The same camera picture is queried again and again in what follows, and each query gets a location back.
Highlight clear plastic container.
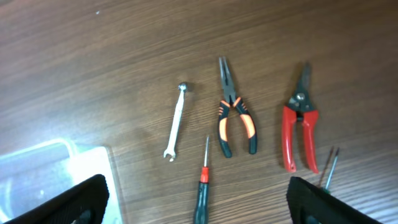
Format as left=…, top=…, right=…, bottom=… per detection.
left=1, top=139, right=123, bottom=223

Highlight green screwdriver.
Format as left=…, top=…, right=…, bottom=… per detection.
left=322, top=148, right=340, bottom=194

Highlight silver wrench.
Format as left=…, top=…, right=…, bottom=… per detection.
left=163, top=82, right=188, bottom=162

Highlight black red screwdriver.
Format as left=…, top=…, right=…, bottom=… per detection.
left=193, top=136, right=210, bottom=224

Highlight orange black needle-nose pliers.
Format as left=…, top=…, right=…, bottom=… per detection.
left=218, top=57, right=257, bottom=158

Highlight red handled cutters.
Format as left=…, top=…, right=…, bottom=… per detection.
left=281, top=62, right=319, bottom=174

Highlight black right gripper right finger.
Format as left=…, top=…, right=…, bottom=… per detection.
left=286, top=177, right=380, bottom=224

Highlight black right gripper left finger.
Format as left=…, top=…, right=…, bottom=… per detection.
left=7, top=174, right=109, bottom=224

